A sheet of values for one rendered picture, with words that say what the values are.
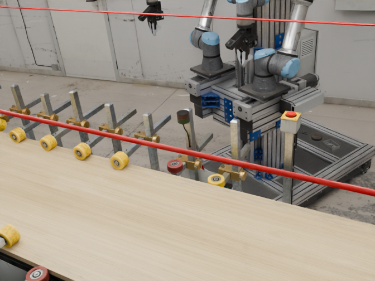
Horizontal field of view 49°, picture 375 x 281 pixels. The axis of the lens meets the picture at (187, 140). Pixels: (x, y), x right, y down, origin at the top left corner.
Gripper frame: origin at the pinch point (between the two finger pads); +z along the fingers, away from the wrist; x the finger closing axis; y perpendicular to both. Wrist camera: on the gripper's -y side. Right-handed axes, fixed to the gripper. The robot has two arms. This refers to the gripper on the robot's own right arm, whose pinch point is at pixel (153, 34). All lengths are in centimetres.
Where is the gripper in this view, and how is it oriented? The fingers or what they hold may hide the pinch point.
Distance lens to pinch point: 274.1
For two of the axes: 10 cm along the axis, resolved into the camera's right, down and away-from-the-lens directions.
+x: -5.8, -3.7, 7.2
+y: 8.1, -3.6, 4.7
